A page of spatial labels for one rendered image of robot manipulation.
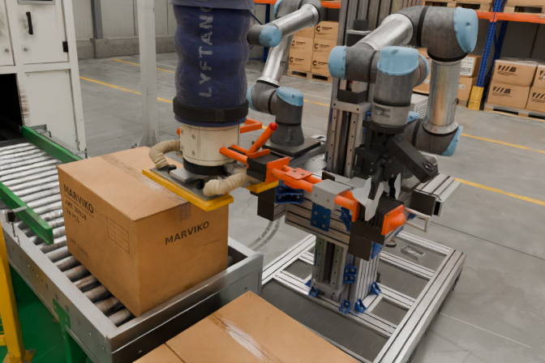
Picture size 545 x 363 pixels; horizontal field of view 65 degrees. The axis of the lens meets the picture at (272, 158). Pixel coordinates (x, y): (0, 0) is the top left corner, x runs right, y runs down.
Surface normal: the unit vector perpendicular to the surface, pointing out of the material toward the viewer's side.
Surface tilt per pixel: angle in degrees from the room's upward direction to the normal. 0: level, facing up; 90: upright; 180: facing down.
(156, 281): 90
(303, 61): 87
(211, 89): 79
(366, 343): 0
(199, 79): 75
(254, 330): 0
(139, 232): 90
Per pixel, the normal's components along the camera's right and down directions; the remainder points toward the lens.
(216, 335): 0.06, -0.94
